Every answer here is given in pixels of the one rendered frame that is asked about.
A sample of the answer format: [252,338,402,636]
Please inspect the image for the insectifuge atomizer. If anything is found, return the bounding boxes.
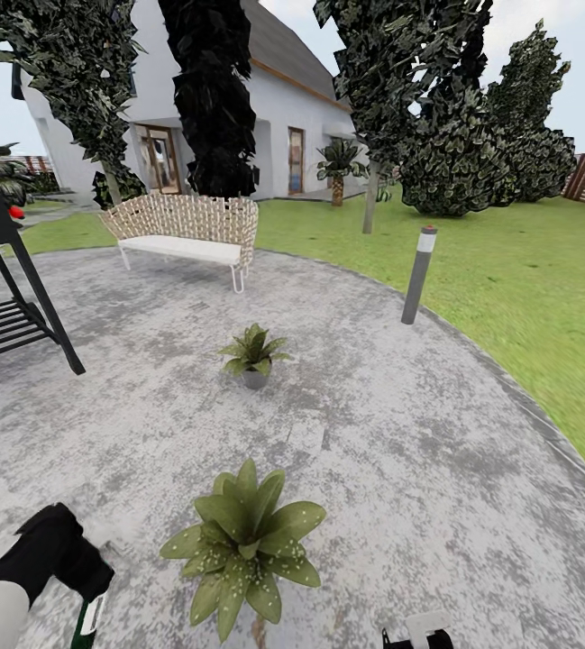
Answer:
[70,591,107,649]

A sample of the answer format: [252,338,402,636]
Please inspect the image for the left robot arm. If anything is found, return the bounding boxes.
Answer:
[0,502,137,649]

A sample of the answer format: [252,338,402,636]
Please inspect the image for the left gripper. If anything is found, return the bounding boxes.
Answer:
[56,543,115,604]

